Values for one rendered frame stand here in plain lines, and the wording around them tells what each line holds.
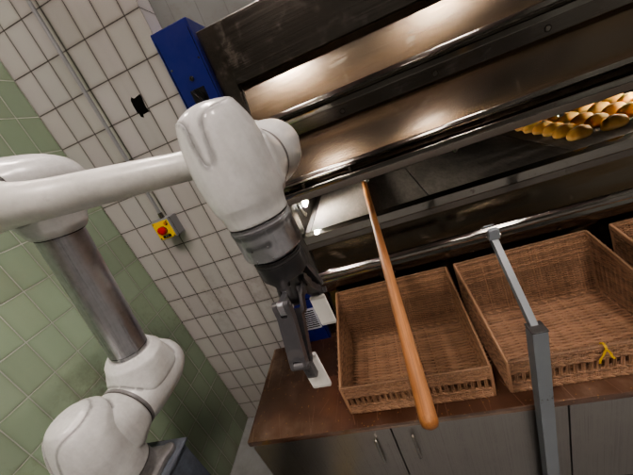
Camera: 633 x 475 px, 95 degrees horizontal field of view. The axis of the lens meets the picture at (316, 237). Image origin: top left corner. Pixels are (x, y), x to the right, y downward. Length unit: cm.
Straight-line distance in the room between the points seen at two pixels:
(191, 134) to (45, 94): 145
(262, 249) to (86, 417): 68
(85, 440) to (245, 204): 73
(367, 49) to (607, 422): 154
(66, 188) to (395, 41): 109
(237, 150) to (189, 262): 136
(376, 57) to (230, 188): 99
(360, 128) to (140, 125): 94
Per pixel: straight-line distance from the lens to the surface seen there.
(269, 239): 38
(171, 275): 178
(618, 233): 170
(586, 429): 153
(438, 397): 132
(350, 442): 144
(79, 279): 90
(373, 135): 127
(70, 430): 96
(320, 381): 50
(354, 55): 128
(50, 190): 59
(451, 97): 133
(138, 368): 100
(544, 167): 151
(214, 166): 36
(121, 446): 99
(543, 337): 105
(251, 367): 204
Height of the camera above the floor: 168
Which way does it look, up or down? 22 degrees down
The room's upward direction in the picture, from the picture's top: 22 degrees counter-clockwise
